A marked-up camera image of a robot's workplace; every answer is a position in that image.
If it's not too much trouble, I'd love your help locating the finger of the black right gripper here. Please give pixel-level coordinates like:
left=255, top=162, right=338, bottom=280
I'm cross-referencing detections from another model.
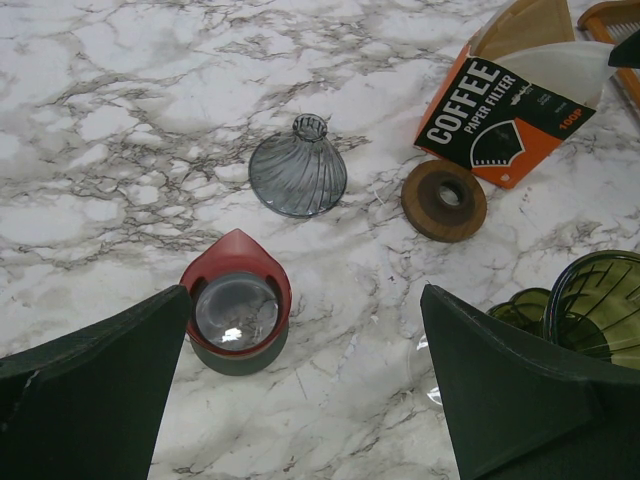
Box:
left=608, top=34, right=640, bottom=68

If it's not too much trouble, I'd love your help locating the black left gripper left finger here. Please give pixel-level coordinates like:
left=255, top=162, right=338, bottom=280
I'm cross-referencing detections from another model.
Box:
left=1, top=285, right=191, bottom=479

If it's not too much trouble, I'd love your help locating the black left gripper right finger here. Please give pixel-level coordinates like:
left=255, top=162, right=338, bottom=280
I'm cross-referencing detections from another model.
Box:
left=421, top=285, right=639, bottom=479

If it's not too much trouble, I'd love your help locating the white paper coffee filter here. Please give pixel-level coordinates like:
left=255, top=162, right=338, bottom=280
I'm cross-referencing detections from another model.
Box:
left=495, top=41, right=616, bottom=108

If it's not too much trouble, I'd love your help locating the green glass dripper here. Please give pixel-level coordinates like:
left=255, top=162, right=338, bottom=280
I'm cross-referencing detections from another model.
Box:
left=487, top=250, right=639, bottom=369

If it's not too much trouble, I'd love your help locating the coffee paper filter box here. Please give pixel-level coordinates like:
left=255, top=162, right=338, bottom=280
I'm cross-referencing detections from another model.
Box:
left=413, top=27, right=599, bottom=191

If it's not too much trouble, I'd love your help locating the round wooden dripper base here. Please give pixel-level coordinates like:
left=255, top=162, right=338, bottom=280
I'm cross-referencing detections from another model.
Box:
left=401, top=160, right=487, bottom=243

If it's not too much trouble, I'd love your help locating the grey ribbed glass dripper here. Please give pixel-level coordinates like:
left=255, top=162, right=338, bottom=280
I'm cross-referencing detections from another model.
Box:
left=248, top=113, right=347, bottom=219

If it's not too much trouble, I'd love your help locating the orange wooden rack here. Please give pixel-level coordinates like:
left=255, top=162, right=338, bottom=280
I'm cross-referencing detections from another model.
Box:
left=577, top=0, right=639, bottom=111

